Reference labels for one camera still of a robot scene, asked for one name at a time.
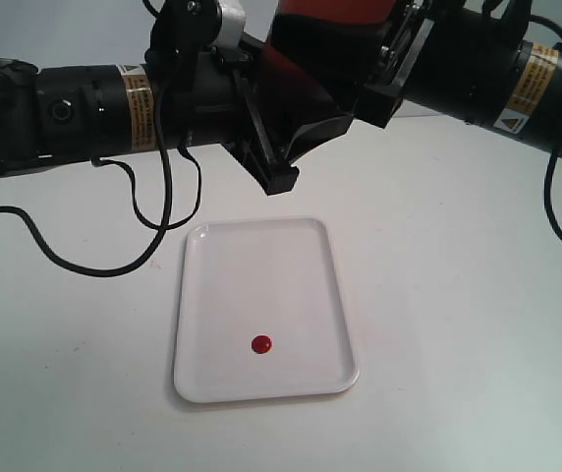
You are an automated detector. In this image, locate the right black cable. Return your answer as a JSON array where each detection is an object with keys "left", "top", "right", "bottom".
[{"left": 481, "top": 0, "right": 562, "bottom": 257}]

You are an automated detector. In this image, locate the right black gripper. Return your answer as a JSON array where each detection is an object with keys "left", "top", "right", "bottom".
[{"left": 359, "top": 1, "right": 522, "bottom": 129}]

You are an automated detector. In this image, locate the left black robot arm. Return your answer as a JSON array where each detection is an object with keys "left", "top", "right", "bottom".
[{"left": 0, "top": 1, "right": 351, "bottom": 195}]

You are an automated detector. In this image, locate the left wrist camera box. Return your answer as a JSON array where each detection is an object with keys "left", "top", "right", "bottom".
[{"left": 212, "top": 0, "right": 247, "bottom": 49}]

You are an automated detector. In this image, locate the black cable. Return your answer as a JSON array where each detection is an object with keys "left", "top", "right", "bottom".
[
  {"left": 0, "top": 0, "right": 203, "bottom": 277},
  {"left": 481, "top": 0, "right": 562, "bottom": 257}
]

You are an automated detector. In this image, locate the red sauce squeeze bottle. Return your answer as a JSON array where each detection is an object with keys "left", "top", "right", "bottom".
[{"left": 268, "top": 0, "right": 405, "bottom": 87}]

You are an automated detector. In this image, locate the white rectangular plastic tray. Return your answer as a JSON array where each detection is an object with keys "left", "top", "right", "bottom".
[{"left": 173, "top": 217, "right": 360, "bottom": 404}]

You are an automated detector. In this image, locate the left black cable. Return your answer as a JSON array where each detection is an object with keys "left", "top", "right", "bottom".
[{"left": 0, "top": 0, "right": 203, "bottom": 277}]

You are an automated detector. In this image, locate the red sauce drop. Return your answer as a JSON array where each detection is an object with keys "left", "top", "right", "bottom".
[{"left": 251, "top": 334, "right": 272, "bottom": 355}]

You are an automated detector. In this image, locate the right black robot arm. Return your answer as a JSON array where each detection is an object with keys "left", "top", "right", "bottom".
[{"left": 366, "top": 1, "right": 562, "bottom": 158}]

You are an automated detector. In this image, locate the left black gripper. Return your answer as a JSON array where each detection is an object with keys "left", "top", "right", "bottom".
[{"left": 145, "top": 1, "right": 351, "bottom": 196}]

